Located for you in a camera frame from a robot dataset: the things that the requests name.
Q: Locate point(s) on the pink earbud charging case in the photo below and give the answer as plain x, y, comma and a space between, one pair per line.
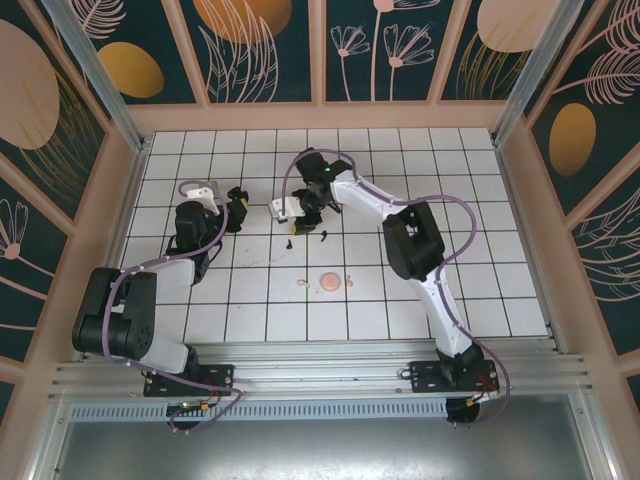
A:
330, 281

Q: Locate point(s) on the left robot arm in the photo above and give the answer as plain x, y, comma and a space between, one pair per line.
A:
115, 310

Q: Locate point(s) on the yellow power connector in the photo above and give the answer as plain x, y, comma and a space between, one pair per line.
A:
205, 406
475, 400

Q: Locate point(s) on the grey metal sheet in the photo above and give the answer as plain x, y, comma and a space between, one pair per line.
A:
320, 450

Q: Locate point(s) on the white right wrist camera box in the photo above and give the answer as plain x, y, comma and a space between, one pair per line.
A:
280, 207

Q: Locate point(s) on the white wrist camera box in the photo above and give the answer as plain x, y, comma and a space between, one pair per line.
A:
202, 196
280, 207

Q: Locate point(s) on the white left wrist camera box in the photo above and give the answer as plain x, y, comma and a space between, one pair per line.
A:
202, 196

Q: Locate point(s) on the aluminium mounting rail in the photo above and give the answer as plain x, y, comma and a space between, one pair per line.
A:
320, 367

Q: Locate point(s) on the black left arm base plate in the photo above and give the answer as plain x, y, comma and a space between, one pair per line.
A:
220, 375

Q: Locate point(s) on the aluminium frame post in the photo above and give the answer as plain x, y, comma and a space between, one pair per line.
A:
100, 80
530, 65

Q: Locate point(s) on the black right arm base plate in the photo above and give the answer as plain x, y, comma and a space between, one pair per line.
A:
425, 377

